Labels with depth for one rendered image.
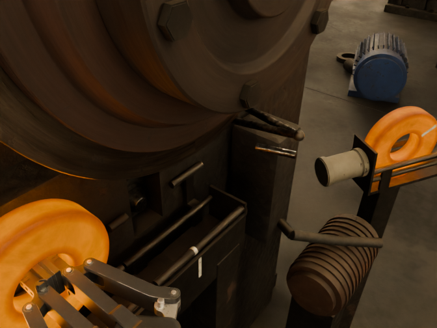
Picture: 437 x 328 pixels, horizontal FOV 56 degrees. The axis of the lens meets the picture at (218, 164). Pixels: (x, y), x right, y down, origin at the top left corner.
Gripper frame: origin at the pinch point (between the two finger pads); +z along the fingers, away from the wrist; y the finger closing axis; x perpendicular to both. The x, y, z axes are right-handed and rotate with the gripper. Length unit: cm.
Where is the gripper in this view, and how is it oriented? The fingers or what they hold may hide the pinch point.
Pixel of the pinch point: (34, 265)
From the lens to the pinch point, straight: 44.3
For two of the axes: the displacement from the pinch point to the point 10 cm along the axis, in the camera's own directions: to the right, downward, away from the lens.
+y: 6.2, -4.6, 6.4
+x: 0.6, -7.9, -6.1
